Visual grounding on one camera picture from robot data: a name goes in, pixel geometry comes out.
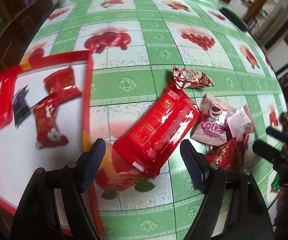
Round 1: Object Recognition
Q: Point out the white pink snack packet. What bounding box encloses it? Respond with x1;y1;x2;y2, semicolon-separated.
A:
226;104;256;141

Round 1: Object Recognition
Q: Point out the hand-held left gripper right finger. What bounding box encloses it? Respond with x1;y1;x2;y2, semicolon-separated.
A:
180;139;274;240

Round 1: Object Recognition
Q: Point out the green fruit print tablecloth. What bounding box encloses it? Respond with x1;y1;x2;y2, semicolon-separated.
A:
16;0;288;240

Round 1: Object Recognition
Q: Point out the red white flower snack packet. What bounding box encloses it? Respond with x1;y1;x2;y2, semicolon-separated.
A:
32;96;69;150

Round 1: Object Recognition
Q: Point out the black oval case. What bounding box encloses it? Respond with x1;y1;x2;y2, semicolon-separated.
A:
220;7;248;32

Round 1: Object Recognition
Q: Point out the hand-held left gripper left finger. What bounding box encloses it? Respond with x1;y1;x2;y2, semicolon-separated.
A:
9;137;107;240

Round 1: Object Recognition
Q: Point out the red white patterned candy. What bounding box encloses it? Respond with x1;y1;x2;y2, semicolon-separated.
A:
172;67;214;90

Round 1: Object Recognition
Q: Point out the long red snack packet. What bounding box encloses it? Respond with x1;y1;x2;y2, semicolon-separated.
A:
111;81;201;180
0;76;17;131

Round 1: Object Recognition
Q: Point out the red gift box tray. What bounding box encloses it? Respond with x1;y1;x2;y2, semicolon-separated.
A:
0;49;106;238

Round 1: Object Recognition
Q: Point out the pink bear snack packet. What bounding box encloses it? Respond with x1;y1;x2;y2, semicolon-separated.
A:
191;93;237;147

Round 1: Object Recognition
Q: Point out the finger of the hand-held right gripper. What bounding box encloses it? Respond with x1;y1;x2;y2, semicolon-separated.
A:
265;127;288;143
252;140;283;165

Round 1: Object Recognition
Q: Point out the dark purple snack packet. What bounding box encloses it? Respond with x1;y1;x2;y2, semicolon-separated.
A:
11;85;32;127

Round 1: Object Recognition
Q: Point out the dark wooden cabinet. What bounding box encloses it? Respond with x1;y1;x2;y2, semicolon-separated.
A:
0;0;59;80

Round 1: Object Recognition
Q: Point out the shiny red foil packet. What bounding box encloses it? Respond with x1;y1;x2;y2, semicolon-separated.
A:
235;132;250;170

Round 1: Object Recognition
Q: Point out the red gold print snack packet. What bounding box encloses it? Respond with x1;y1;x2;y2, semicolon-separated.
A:
206;137;240;172
43;66;83;103

